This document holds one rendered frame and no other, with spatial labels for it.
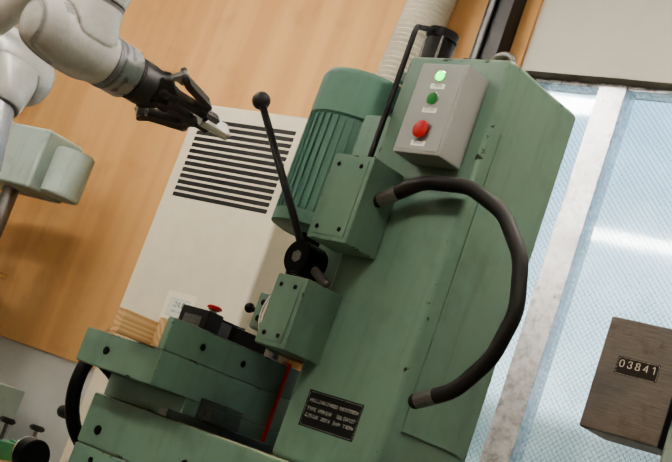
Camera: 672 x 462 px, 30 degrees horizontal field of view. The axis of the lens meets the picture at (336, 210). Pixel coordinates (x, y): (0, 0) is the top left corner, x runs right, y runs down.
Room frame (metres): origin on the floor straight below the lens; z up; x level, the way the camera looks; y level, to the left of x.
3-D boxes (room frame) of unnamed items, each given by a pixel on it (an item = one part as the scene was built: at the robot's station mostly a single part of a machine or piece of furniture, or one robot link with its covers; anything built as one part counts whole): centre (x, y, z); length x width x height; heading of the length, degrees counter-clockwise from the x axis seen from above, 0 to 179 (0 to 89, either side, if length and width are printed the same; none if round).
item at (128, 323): (2.26, 0.04, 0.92); 0.65 x 0.02 x 0.04; 135
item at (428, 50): (2.19, -0.08, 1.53); 0.08 x 0.08 x 0.17; 45
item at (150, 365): (2.37, 0.09, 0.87); 0.61 x 0.30 x 0.06; 135
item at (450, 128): (1.96, -0.11, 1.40); 0.10 x 0.06 x 0.16; 45
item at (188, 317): (2.43, 0.15, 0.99); 0.13 x 0.11 x 0.06; 135
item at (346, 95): (2.28, 0.02, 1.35); 0.18 x 0.18 x 0.31
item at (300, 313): (2.04, 0.00, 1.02); 0.09 x 0.07 x 0.12; 135
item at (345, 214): (2.02, -0.03, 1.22); 0.09 x 0.08 x 0.15; 45
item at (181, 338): (2.27, -0.02, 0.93); 0.60 x 0.02 x 0.06; 135
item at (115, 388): (2.33, 0.06, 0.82); 0.40 x 0.21 x 0.04; 135
